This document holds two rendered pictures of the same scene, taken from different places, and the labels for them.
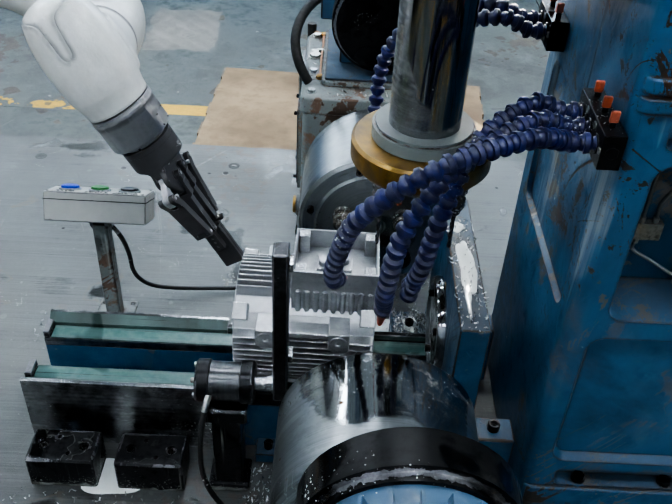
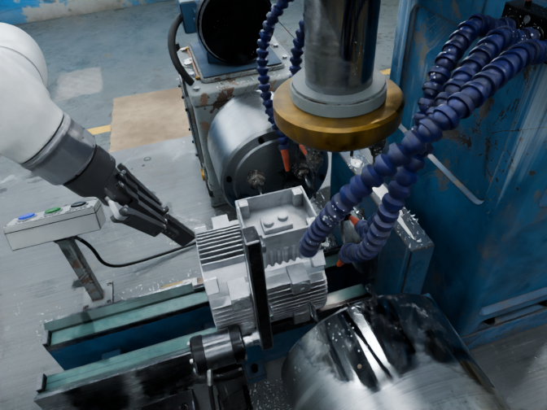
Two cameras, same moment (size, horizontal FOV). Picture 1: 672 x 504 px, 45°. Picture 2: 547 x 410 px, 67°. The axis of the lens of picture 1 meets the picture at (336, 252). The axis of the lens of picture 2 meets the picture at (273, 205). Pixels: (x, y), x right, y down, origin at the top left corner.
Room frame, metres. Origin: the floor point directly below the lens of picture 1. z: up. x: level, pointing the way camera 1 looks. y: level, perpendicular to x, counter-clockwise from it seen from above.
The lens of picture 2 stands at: (0.42, 0.11, 1.62)
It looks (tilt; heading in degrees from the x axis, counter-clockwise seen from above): 43 degrees down; 347
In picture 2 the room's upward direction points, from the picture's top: 5 degrees counter-clockwise
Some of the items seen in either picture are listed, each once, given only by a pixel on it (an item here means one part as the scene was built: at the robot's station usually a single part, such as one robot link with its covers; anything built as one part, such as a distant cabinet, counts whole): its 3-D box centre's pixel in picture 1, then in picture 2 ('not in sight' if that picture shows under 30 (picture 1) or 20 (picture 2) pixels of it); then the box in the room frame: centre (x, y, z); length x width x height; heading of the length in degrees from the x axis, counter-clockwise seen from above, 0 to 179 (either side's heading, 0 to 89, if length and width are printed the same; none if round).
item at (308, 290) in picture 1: (335, 271); (277, 227); (0.90, 0.00, 1.11); 0.12 x 0.11 x 0.07; 89
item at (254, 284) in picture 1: (306, 317); (259, 268); (0.90, 0.04, 1.02); 0.20 x 0.19 x 0.19; 89
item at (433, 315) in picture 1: (433, 324); (355, 241); (0.91, -0.15, 1.02); 0.15 x 0.02 x 0.15; 1
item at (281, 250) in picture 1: (279, 326); (258, 296); (0.77, 0.07, 1.12); 0.04 x 0.03 x 0.26; 91
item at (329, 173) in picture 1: (371, 178); (260, 142); (1.26, -0.06, 1.04); 0.37 x 0.25 x 0.25; 1
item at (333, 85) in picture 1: (369, 137); (239, 114); (1.50, -0.06, 0.99); 0.35 x 0.31 x 0.37; 1
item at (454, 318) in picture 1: (472, 346); (382, 247); (0.91, -0.22, 0.97); 0.30 x 0.11 x 0.34; 1
